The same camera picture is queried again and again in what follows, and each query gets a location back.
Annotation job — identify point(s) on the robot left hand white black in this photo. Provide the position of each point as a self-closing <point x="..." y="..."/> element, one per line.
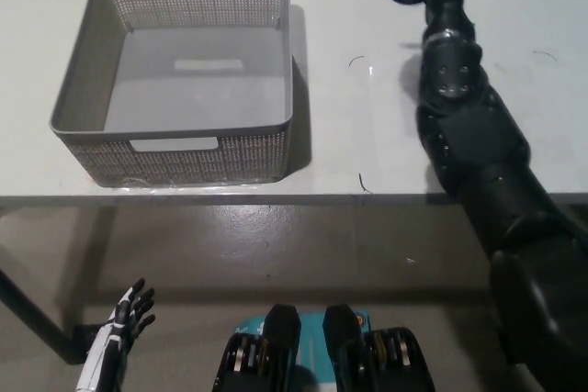
<point x="110" y="341"/>

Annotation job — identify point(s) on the dark metal table leg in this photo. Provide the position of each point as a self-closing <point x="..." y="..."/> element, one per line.
<point x="37" y="318"/>

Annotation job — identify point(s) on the grey perforated plastic basket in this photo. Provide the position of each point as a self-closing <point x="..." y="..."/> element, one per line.
<point x="197" y="84"/>

